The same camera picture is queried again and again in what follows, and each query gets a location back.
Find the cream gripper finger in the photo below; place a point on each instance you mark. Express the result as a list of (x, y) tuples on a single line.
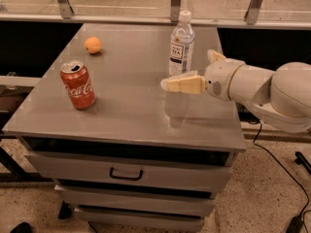
[(189, 83), (214, 56)]

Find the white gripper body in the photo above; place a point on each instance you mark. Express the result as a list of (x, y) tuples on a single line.
[(219, 78)]

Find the clear plastic water bottle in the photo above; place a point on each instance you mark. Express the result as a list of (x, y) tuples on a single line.
[(181, 45)]

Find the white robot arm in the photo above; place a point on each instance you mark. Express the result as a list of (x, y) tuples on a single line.
[(280, 98)]

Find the grey drawer cabinet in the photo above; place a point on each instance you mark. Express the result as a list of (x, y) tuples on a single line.
[(185, 144)]

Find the orange fruit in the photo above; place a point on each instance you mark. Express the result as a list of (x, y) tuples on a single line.
[(93, 45)]

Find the black metal leg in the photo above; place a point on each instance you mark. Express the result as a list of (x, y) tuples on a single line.
[(303, 159)]

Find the red Coca-Cola can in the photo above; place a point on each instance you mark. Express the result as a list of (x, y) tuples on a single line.
[(77, 83)]

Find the black shoe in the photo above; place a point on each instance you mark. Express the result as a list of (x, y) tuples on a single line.
[(23, 227)]

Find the black drawer handle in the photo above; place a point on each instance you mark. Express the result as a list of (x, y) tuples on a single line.
[(125, 176)]

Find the metal window frame rail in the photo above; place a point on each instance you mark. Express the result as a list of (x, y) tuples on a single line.
[(284, 14)]

